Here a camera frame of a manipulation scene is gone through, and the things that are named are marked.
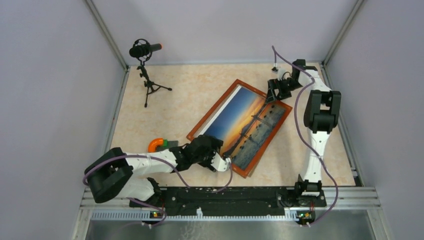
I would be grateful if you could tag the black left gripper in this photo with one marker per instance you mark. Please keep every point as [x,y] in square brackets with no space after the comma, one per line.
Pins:
[215,146]

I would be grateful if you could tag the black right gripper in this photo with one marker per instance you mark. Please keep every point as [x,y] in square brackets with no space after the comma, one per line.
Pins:
[274,84]

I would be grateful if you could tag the red wooden photo frame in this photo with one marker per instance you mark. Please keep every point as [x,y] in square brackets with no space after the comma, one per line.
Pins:
[246,124]

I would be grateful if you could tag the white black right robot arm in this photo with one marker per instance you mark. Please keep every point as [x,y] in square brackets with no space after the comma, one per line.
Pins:
[321,116]

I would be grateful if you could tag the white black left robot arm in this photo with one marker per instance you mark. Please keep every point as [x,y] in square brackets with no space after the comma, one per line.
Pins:
[119,174]

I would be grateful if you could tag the grey lego baseplate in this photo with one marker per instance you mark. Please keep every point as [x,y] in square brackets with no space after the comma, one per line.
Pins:
[171,144]

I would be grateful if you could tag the orange curved lego piece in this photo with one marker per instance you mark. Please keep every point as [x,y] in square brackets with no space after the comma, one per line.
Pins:
[157,142]

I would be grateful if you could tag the black microphone tripod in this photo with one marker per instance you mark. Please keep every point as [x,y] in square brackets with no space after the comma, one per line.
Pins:
[151,86]

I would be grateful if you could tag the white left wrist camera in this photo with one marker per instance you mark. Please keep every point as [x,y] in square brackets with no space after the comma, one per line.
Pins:
[221,163]

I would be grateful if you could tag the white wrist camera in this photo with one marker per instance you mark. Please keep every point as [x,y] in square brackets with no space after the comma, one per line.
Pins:
[280,72]
[221,163]

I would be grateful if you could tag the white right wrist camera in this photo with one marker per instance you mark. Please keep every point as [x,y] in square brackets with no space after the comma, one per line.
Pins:
[280,72]

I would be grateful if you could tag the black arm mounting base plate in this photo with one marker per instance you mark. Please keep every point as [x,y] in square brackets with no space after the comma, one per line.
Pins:
[234,201]

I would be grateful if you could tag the aluminium front rail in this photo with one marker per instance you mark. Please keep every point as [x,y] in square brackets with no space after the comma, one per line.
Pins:
[344,199]

